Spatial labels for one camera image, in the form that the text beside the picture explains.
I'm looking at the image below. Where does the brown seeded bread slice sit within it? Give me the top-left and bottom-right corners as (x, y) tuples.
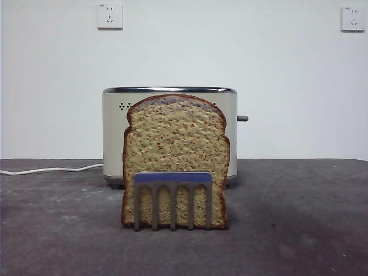
(121, 94), (231, 231)

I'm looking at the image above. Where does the steel toast rack blue band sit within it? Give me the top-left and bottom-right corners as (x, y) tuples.
(133, 171), (213, 232)

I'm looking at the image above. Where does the cream and steel toaster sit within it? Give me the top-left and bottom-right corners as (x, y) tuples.
(102, 86), (239, 190)

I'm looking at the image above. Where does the white wall socket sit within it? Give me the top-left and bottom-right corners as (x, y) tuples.
(97, 3), (124, 31)
(340, 6), (365, 33)

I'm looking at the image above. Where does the white power cord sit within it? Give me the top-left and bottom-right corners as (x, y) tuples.
(0, 163), (104, 175)

